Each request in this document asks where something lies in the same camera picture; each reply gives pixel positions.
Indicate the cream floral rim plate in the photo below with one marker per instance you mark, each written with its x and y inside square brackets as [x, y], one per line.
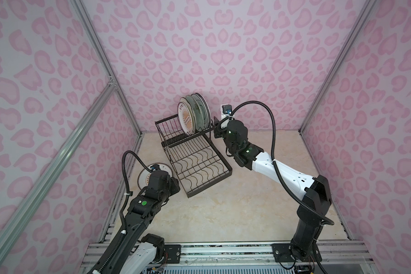
[188, 122]

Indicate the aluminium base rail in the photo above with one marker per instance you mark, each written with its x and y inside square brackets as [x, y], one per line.
[331, 256]

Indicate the orange sunburst plate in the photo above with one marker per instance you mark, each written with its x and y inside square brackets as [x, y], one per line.
[144, 176]
[182, 110]

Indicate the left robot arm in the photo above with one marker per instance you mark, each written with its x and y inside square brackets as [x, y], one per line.
[141, 212]

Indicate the white plate quatrefoil emblem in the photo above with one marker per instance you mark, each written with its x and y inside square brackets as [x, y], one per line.
[199, 102]

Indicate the light blue flower plate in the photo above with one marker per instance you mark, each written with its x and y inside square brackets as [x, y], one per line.
[199, 121]

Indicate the black wire dish rack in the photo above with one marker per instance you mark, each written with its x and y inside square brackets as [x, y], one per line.
[195, 159]

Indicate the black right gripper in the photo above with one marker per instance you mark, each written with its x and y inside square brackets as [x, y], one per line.
[217, 128]

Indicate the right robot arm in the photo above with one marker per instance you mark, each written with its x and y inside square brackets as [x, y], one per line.
[312, 194]

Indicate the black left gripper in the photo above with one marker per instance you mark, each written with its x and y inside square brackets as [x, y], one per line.
[173, 185]

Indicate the dark green rim plate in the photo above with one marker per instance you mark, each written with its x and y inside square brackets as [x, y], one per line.
[208, 109]

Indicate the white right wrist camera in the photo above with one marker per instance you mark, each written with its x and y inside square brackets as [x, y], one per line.
[226, 111]

